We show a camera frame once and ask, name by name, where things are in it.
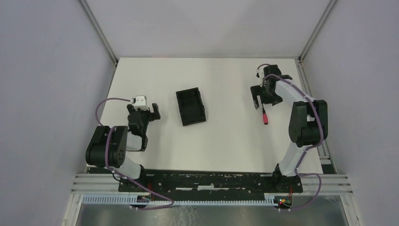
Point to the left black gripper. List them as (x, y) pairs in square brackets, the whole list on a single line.
[(153, 116)]

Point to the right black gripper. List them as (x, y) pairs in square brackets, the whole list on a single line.
[(257, 90)]

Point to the red black screwdriver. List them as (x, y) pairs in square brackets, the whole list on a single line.
[(264, 116)]

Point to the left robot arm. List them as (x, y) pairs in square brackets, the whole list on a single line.
[(108, 146)]

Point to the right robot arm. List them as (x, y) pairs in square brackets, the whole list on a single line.
[(308, 123)]

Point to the black plastic bin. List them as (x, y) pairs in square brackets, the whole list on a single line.
[(191, 107)]

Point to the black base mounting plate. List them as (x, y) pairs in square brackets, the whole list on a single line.
[(181, 185)]

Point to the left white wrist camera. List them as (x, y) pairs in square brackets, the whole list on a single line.
[(139, 103)]

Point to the right aluminium side rail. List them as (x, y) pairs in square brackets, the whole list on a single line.
[(326, 159)]

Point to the white slotted cable duct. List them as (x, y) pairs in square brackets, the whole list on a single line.
[(129, 199)]

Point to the aluminium front frame rail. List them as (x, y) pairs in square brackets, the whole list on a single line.
[(332, 184)]

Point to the left aluminium corner post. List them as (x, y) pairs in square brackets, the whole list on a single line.
[(98, 30)]

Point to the aluminium corner post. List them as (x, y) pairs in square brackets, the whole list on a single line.
[(323, 18), (98, 30)]

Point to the right aluminium corner post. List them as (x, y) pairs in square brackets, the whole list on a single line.
[(323, 18)]

